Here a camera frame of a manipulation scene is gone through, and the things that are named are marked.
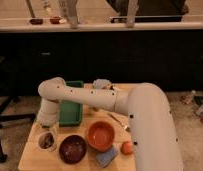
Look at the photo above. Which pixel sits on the metal fork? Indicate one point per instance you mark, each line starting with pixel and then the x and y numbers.
pixel 125 127

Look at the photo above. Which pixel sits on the blue sponge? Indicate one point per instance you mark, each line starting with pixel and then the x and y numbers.
pixel 105 158

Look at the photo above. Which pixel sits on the orange bowl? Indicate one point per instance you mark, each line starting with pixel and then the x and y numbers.
pixel 100 135

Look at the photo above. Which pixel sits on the orange peach fruit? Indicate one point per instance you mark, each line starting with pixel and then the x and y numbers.
pixel 126 148

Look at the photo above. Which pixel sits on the black office chair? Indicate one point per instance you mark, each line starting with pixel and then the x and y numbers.
pixel 10 117

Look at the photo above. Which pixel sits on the dark red grapes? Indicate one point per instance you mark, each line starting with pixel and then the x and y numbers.
pixel 48 141

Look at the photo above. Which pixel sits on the dark brown bowl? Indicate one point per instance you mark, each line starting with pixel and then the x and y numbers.
pixel 72 149

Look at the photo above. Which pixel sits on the small white cup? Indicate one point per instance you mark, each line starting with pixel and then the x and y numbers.
pixel 41 138

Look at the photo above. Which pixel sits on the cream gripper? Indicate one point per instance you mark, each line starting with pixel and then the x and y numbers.
pixel 54 130

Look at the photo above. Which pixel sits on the green plastic tray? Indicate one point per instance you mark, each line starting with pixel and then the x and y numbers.
pixel 70 113

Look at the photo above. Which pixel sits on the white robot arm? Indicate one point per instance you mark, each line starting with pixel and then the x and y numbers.
pixel 153 133

